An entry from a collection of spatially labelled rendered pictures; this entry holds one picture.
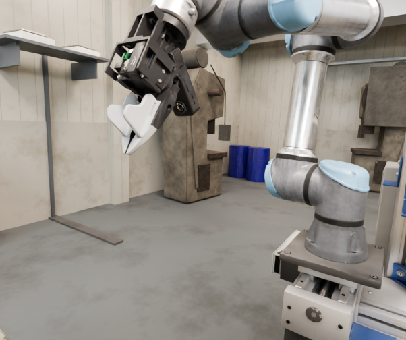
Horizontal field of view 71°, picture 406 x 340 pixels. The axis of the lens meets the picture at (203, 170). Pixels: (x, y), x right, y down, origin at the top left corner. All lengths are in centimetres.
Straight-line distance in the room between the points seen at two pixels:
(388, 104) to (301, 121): 602
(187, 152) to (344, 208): 397
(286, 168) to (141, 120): 49
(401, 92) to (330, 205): 618
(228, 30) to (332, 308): 58
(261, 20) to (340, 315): 58
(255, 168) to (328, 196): 614
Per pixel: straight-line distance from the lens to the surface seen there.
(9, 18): 425
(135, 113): 42
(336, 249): 78
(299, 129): 83
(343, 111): 828
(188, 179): 469
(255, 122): 811
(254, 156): 686
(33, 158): 420
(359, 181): 77
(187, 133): 458
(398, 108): 686
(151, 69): 42
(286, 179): 81
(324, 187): 77
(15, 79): 414
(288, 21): 50
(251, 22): 53
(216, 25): 57
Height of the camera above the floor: 136
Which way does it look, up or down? 9 degrees down
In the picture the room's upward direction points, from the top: 2 degrees clockwise
